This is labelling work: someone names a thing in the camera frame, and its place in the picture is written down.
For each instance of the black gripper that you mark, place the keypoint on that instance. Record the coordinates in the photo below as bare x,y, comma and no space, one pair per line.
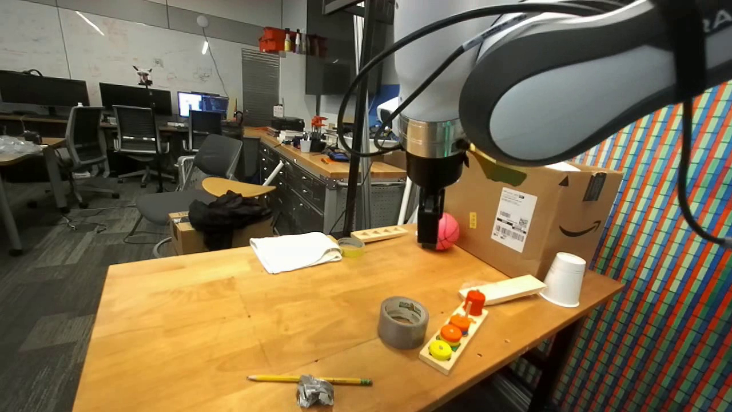
435,173

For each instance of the pink rubber ball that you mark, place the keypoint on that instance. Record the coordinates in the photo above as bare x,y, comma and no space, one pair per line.
451,231

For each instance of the wooden strip with holes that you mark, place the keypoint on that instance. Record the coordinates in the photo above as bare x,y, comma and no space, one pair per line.
380,233

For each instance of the red toy cylinder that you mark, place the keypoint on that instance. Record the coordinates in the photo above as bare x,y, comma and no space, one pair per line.
475,302

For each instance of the black vertical pole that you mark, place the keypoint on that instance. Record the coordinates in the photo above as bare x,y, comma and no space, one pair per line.
358,174

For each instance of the long white flat block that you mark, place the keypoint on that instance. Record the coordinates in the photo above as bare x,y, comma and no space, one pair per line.
505,289

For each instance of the cardboard shipping box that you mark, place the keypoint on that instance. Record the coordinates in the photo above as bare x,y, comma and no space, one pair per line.
557,214

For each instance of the wooden stacking toy board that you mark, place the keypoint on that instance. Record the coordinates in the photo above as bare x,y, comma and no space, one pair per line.
458,356

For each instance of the wooden workbench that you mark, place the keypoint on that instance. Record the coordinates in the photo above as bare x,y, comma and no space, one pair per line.
322,162

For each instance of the folded white towel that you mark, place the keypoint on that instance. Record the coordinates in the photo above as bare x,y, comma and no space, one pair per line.
293,253

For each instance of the large white paper cup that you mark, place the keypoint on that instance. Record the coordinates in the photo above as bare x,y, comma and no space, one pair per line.
563,280

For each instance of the crumpled silver foil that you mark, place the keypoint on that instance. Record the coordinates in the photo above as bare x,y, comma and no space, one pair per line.
314,392

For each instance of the round wooden stool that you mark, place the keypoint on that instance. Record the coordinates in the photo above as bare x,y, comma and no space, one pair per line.
231,185

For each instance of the black bag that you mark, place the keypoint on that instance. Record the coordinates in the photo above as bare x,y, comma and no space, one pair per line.
225,217

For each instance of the yellow pencil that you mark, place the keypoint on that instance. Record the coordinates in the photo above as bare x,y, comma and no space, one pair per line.
276,378

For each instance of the grey office chair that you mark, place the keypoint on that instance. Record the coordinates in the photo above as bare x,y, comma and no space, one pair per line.
219,157

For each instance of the small cardboard floor box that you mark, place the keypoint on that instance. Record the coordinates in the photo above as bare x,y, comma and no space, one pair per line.
181,233

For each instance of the multicoloured woven cloth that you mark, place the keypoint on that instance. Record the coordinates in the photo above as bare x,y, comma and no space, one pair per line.
672,322

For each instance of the lit blue computer screen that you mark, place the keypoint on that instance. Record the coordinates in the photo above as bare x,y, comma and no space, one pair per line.
199,103

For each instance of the black mesh office chair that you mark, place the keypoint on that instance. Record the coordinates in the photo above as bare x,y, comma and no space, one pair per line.
139,138
85,145

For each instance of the black computer monitor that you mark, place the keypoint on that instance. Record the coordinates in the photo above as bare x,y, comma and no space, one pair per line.
134,97

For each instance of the wooden office desk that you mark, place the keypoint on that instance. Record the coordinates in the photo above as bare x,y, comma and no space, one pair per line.
31,151

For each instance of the wide black monitor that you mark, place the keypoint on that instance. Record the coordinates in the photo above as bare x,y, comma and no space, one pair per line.
42,93

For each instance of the yellow wrist camera mount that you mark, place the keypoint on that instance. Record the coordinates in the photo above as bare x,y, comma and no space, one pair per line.
499,170

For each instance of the grey duct tape roll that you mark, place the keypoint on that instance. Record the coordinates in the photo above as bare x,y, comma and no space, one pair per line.
403,326

